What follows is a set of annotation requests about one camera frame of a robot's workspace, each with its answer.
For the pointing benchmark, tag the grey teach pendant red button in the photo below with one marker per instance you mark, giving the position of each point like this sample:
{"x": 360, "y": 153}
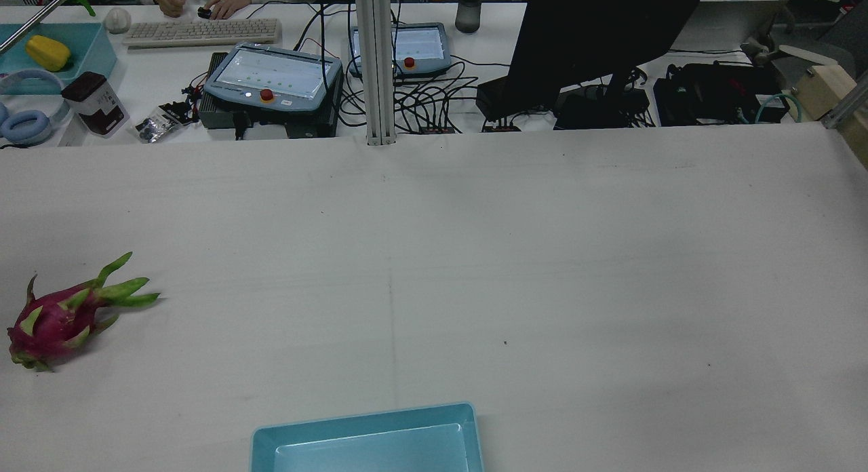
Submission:
{"x": 424, "y": 48}
{"x": 271, "y": 75}

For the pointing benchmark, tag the black Huawei monitor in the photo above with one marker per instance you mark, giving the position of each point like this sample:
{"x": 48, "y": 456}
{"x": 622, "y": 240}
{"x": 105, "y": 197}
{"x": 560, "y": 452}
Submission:
{"x": 597, "y": 31}

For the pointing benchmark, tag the aluminium profile post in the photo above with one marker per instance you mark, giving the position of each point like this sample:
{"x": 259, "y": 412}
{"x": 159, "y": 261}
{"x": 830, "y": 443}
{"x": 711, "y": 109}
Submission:
{"x": 375, "y": 65}

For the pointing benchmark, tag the grey hub orange ports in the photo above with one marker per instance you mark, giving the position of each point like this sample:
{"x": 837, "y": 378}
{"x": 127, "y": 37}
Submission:
{"x": 502, "y": 127}
{"x": 436, "y": 129}

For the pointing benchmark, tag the black mini computer red logo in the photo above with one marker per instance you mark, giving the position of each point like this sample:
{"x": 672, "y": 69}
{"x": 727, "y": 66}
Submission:
{"x": 712, "y": 95}

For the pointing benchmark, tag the person's bare left hand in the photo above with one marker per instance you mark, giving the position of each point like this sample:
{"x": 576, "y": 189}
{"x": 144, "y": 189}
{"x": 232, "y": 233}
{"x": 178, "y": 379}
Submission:
{"x": 229, "y": 4}

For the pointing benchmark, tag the small black mouse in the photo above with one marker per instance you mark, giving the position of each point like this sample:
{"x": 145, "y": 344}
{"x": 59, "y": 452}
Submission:
{"x": 203, "y": 13}

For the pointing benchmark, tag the light blue headphones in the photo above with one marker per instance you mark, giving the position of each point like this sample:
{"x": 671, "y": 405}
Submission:
{"x": 27, "y": 123}

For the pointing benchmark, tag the black box with ports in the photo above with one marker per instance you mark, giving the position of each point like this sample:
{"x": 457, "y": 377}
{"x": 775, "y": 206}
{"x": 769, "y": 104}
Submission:
{"x": 495, "y": 95}

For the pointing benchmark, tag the silver metal rod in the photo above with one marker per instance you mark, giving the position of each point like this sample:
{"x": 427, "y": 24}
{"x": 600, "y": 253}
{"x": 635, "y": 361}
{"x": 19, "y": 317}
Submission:
{"x": 30, "y": 24}

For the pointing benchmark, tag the short aluminium profile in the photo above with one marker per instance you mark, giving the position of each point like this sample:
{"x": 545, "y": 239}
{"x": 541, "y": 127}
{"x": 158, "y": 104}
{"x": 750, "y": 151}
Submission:
{"x": 847, "y": 106}

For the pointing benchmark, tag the grey office chair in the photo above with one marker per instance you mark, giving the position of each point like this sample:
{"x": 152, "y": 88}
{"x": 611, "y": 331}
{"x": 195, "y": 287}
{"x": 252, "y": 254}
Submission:
{"x": 820, "y": 24}

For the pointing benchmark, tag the white computer mouse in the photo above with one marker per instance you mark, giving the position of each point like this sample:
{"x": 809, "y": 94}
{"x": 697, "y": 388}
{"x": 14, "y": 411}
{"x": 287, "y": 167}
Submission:
{"x": 117, "y": 20}

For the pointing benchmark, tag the black monitor stand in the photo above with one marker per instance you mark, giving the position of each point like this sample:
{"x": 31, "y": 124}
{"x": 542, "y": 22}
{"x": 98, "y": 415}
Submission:
{"x": 600, "y": 109}

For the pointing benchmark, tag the wooden block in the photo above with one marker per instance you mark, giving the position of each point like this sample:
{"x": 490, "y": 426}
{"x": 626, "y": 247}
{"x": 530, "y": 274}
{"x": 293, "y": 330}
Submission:
{"x": 820, "y": 89}

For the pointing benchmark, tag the grey drink bottle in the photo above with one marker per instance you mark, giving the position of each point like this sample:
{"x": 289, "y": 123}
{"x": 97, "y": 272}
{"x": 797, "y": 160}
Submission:
{"x": 468, "y": 7}

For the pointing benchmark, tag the light blue tray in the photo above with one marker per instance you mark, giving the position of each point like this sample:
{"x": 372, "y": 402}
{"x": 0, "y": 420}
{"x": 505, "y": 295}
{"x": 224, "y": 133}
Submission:
{"x": 88, "y": 48}

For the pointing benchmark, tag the white box with dark lid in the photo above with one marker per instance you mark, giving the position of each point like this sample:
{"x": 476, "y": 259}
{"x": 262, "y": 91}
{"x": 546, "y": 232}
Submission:
{"x": 96, "y": 104}

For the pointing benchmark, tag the person's bare right hand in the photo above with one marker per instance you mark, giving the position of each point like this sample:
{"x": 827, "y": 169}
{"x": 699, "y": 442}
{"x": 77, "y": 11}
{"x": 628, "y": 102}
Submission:
{"x": 169, "y": 0}

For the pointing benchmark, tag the light blue plastic bin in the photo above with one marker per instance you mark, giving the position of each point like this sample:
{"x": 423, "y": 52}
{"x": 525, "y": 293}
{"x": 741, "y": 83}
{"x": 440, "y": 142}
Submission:
{"x": 369, "y": 441}

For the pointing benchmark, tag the beige keyboard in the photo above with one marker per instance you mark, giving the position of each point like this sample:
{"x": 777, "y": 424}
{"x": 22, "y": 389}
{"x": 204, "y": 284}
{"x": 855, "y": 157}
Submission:
{"x": 202, "y": 32}

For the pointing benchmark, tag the yellow bell pepper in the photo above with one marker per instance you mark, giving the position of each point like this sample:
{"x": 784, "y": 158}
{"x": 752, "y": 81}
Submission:
{"x": 47, "y": 53}

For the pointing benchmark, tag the pink dragon fruit green scales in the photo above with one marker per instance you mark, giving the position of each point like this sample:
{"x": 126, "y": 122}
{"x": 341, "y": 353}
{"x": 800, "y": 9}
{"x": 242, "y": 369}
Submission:
{"x": 51, "y": 323}

